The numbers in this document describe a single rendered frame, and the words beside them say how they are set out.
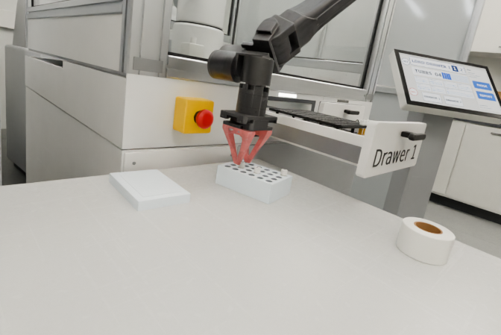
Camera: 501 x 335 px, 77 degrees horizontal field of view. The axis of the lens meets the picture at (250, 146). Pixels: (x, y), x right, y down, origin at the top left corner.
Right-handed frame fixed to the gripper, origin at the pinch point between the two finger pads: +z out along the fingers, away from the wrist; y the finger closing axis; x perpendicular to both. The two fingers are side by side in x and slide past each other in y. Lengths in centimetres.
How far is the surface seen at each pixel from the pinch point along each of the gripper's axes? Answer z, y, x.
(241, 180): 3.1, 3.0, 2.8
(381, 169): -1.7, -20.5, 20.6
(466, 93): -25, -128, 21
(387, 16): -46, -80, -6
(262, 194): 4.1, 2.5, 7.6
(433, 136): -3, -126, 14
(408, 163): -2.0, -36.2, 22.5
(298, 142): -3.2, -16.6, 2.4
